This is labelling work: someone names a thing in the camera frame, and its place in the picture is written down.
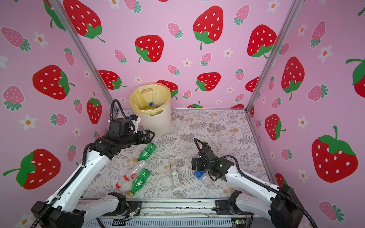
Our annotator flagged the clear bottle pink label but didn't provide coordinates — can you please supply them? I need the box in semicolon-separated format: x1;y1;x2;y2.
145;106;161;112

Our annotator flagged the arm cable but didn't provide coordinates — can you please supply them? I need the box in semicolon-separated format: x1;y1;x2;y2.
193;138;318;228
110;99;129;122

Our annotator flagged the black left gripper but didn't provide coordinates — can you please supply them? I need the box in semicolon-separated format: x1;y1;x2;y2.
121;130;156;150

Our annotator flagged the green bottle upper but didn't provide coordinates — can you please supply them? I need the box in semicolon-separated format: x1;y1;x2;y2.
136;142;157;162

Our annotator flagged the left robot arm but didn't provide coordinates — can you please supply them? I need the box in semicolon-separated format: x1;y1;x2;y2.
31;130;156;228

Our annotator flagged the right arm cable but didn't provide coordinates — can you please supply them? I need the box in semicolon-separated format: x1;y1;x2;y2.
193;138;318;228

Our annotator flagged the yellow bin liner bag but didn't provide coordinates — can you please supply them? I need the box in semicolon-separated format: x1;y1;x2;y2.
129;83;171;116

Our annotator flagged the white plastic waste bin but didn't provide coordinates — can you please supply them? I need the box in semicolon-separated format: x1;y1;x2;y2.
135;100;172;136

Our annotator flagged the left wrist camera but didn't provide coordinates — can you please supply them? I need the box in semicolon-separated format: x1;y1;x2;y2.
109;115;141;135

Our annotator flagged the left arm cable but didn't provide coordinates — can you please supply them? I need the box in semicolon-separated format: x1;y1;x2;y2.
110;99;129;122

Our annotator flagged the green bottle lower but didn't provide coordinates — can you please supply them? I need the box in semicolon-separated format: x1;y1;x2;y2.
128;168;151;197

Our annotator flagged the clear bottle red label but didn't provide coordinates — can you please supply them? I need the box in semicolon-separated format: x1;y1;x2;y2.
115;161;147;189

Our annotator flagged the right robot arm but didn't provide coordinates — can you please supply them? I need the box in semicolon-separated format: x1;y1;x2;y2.
192;143;317;228

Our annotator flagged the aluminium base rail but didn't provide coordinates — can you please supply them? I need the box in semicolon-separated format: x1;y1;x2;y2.
58;198;297;228

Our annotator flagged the clear bottle green label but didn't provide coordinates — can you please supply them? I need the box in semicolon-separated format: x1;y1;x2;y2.
169;159;182;188

